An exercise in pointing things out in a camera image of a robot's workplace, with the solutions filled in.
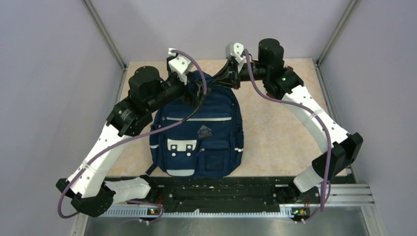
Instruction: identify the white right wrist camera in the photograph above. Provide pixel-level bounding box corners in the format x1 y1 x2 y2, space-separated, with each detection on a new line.
225 42 245 63

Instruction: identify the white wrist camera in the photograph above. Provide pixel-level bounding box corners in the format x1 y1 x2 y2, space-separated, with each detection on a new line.
168 48 193 80
225 42 245 63

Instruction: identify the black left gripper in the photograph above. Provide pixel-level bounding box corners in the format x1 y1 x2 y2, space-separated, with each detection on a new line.
147 70 210 112

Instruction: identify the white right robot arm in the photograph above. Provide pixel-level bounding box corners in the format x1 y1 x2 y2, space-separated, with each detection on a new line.
213 38 363 203

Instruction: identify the navy blue student backpack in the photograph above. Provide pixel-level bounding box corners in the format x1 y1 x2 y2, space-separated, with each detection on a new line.
146 73 244 177

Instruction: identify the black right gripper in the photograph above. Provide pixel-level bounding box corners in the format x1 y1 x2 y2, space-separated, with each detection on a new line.
209 59 269 89

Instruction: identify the aluminium frame rail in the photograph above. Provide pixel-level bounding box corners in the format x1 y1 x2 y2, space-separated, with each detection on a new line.
102 184 374 219

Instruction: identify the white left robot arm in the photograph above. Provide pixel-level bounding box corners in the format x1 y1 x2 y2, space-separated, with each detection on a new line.
56 66 208 219

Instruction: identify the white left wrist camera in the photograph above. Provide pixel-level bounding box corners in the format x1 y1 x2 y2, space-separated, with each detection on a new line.
168 48 193 80

